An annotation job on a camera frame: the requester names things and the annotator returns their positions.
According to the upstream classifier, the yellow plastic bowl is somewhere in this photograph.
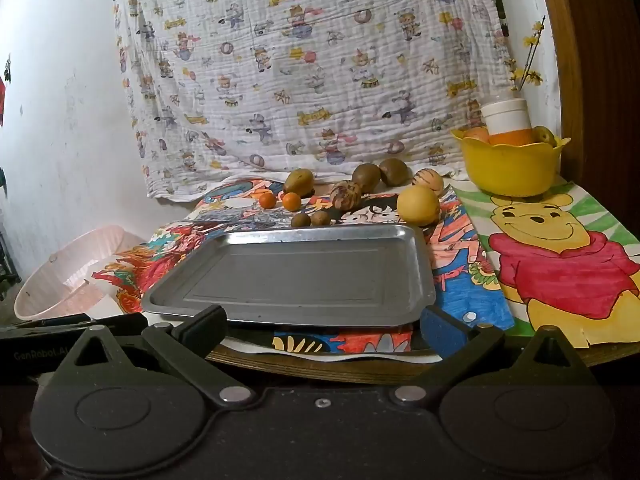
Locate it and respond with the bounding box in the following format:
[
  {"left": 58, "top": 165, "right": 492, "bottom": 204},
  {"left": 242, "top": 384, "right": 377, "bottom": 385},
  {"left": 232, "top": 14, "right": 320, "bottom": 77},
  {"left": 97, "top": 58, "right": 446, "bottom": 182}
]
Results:
[{"left": 451, "top": 127, "right": 572, "bottom": 197}]

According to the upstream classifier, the large yellow lemon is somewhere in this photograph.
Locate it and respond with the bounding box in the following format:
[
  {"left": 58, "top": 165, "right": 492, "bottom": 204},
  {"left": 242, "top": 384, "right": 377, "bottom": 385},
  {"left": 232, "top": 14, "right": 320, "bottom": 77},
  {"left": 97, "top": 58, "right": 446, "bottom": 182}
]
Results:
[{"left": 396, "top": 185, "right": 441, "bottom": 227}]

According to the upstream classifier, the yellow flower sprig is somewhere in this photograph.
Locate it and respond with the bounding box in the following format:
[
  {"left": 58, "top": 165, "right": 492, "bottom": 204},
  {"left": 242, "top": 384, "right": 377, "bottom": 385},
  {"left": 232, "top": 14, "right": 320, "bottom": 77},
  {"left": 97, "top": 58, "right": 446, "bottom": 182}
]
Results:
[{"left": 509, "top": 15, "right": 547, "bottom": 93}]

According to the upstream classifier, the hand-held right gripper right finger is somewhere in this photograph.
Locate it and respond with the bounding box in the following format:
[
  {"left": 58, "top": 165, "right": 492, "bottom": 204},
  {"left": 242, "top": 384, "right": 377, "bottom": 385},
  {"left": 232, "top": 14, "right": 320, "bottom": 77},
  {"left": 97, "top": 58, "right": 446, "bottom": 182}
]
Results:
[{"left": 392, "top": 305, "right": 596, "bottom": 408}]

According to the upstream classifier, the white and orange jar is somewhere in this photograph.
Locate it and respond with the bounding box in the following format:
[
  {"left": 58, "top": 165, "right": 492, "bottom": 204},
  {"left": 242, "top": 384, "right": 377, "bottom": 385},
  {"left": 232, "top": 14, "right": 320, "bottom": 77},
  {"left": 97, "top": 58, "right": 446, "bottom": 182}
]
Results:
[{"left": 481, "top": 98, "right": 535, "bottom": 147}]

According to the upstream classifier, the striped pepino melon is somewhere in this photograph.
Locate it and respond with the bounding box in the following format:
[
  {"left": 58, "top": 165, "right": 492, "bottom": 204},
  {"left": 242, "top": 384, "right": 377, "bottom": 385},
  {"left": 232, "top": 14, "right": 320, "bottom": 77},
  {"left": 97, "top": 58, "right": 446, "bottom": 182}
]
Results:
[
  {"left": 412, "top": 168, "right": 444, "bottom": 194},
  {"left": 330, "top": 181, "right": 362, "bottom": 212}
]

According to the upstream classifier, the brown wooden board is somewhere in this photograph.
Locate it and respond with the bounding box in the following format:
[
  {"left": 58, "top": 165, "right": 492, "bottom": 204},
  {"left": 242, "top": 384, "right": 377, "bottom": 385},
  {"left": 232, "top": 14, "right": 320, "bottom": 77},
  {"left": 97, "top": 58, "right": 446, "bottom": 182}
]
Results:
[{"left": 535, "top": 0, "right": 640, "bottom": 196}]

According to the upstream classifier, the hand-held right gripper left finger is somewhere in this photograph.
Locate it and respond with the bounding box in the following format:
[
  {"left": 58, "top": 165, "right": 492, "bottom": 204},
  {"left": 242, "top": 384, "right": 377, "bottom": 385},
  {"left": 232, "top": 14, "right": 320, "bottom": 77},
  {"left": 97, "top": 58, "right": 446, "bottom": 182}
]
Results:
[{"left": 50, "top": 304, "right": 256, "bottom": 408}]

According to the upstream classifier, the red dragon coloured drawing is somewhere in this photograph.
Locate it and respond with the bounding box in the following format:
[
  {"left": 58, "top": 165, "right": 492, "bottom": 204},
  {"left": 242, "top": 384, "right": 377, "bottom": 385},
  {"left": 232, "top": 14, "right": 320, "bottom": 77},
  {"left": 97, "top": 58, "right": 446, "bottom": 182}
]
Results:
[{"left": 92, "top": 220, "right": 231, "bottom": 317}]

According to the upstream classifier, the brown kiwi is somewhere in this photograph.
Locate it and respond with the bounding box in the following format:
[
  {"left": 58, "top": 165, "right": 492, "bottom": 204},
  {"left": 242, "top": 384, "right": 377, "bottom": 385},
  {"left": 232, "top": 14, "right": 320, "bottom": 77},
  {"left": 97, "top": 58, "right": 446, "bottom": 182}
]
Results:
[
  {"left": 378, "top": 158, "right": 409, "bottom": 187},
  {"left": 351, "top": 163, "right": 382, "bottom": 195}
]

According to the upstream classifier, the printed blanket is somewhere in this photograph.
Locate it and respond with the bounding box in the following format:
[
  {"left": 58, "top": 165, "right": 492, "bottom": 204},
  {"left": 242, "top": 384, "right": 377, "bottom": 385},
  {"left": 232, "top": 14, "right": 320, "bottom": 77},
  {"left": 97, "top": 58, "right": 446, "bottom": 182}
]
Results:
[{"left": 111, "top": 0, "right": 521, "bottom": 203}]

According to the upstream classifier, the pink plastic basket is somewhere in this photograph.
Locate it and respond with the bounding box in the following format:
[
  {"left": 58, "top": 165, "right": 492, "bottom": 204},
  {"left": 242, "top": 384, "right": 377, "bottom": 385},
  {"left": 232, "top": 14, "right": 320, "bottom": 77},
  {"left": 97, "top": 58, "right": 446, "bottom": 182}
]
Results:
[{"left": 14, "top": 225, "right": 146, "bottom": 320}]

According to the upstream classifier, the yellow bear coloured drawing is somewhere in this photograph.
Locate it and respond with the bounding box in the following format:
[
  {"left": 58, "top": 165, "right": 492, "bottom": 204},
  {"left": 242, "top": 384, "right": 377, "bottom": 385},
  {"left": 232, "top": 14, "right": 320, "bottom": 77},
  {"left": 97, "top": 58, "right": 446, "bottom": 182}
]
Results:
[{"left": 452, "top": 180, "right": 640, "bottom": 351}]

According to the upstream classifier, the metal tray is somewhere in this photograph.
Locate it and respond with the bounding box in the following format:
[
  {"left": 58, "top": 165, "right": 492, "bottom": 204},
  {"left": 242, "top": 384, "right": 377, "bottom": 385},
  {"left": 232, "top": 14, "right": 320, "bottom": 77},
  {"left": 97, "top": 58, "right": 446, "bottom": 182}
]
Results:
[{"left": 141, "top": 224, "right": 437, "bottom": 328}]

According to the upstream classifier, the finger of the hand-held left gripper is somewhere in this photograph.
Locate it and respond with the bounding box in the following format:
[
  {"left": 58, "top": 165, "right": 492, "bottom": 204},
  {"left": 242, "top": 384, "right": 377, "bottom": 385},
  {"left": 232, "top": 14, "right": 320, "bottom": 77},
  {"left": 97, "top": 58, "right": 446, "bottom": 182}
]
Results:
[{"left": 22, "top": 311, "right": 95, "bottom": 334}]

